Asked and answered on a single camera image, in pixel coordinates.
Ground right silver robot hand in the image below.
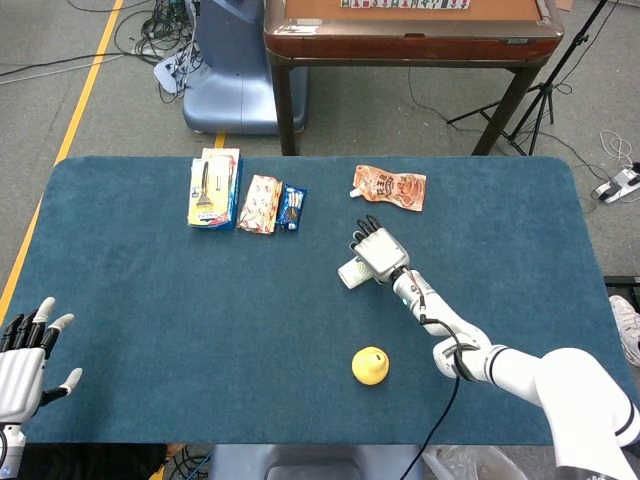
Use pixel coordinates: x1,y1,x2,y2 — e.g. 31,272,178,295
348,214,411,285

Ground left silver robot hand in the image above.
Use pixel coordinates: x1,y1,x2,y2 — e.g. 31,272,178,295
0,296,84,426

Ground white floral paper cup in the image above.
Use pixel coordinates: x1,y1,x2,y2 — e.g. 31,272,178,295
337,254,376,290

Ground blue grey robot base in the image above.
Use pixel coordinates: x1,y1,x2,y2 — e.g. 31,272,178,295
182,0,309,136

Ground orange spout pouch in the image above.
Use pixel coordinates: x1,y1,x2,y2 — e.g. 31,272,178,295
348,164,428,213

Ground small blue Oreo packet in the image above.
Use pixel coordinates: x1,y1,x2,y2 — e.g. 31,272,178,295
275,184,308,233

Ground red white snack packet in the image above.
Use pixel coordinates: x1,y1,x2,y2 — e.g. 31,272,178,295
236,174,284,236

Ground blue Oreo cookie box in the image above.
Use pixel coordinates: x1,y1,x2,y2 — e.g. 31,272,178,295
187,147,244,232

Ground razor blister pack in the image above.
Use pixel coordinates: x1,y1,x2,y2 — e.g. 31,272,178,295
187,147,237,227

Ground blue felt table cover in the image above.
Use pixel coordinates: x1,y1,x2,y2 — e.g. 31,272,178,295
0,155,640,447

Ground brown mahjong table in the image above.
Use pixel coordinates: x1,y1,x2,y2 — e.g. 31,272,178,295
263,0,565,157

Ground grey robot torso base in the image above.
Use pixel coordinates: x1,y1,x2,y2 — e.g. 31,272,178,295
207,443,426,480

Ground black tripod stand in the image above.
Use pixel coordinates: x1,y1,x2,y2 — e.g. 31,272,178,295
446,0,621,157

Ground clear plastic bag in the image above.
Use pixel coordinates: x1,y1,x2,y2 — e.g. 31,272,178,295
422,443,531,480

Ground black floor platform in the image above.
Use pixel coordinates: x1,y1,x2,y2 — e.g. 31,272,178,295
602,274,640,301

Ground white power strip grey plugs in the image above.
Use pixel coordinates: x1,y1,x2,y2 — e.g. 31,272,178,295
593,162,640,204

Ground face-up mahjong tile row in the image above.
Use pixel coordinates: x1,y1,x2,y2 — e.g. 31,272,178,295
340,0,472,10

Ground white sneaker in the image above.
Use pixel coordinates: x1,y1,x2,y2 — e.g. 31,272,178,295
608,294,640,369

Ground white power strip with plugs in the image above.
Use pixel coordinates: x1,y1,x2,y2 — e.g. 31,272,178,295
152,47,201,96

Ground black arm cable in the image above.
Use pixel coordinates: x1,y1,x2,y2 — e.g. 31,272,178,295
398,294,476,480

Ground white coiled cable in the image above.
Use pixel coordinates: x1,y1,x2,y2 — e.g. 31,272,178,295
599,129,634,166

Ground tangled black floor cables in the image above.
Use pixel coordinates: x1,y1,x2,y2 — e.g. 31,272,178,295
113,0,201,104

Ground long black floor cable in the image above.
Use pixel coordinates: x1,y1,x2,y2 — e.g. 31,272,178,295
0,49,131,79

